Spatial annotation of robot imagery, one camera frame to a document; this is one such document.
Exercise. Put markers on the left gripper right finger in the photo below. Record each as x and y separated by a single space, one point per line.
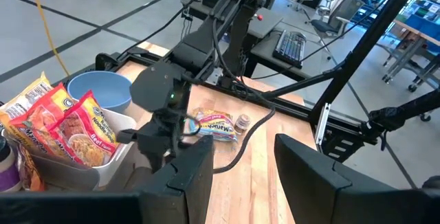
316 189

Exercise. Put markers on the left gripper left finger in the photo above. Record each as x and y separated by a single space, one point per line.
178 196

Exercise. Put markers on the white blue ramen packet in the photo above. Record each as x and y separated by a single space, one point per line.
214 124

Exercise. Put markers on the red beef ramen packet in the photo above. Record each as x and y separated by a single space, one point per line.
86 131

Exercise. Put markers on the small clear spice jar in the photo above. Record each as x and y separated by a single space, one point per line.
242 122

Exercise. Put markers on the yellow ramen packet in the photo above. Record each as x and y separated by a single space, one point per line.
29 97

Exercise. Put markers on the purple-label spice bottle black lid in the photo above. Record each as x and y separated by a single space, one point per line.
8 174

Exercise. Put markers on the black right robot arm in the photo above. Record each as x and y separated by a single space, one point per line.
196 48

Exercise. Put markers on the blue bowl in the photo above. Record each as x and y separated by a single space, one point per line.
99 90

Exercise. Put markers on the black computer case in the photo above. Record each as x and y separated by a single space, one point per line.
103 60

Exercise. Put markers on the black padded tube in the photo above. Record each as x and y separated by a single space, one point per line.
405 112

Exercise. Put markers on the backlit black keyboard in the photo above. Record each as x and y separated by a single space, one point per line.
290 48

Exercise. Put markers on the grey desk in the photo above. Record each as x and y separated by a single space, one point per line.
264 28

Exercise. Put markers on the grey office chair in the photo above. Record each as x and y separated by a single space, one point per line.
338 14

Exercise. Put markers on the blue storage rack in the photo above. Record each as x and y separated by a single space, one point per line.
419 18

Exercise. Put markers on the black frame pole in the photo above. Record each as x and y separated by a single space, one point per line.
371 42

